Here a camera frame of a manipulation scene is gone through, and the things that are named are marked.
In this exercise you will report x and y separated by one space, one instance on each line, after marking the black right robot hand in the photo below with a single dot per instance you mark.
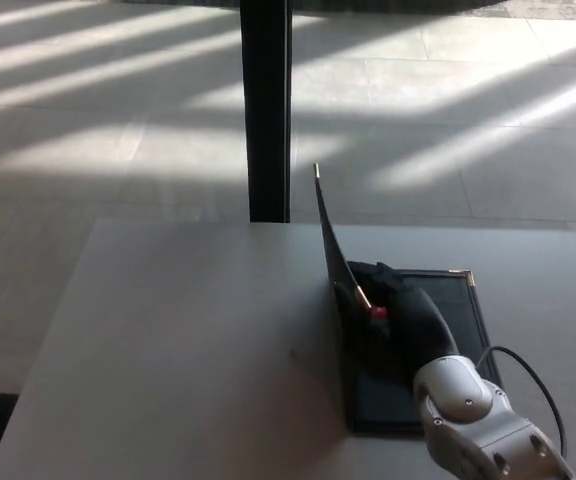
408 330

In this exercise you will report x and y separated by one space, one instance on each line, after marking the black USC diary gold corners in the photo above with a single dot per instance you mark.
460 320

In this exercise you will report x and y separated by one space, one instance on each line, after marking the black vertical window frame post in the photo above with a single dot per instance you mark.
267 110

